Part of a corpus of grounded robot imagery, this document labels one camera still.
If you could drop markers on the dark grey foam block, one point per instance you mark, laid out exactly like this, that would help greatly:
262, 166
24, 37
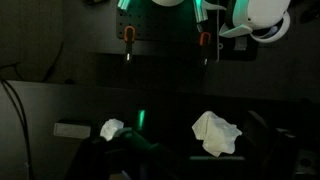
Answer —
71, 130

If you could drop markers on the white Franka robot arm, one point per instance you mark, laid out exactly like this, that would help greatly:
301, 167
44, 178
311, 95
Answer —
166, 2

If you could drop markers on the white VR headset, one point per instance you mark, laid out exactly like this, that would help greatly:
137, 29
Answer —
260, 13

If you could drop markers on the white crumpled towel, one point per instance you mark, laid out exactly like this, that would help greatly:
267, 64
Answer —
216, 133

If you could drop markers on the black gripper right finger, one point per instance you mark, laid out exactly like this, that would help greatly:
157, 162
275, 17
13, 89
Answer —
260, 133

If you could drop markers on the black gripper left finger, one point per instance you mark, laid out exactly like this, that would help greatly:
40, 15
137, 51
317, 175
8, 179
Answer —
140, 123

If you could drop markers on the white cloth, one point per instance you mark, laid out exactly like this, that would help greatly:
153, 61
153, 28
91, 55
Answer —
110, 128

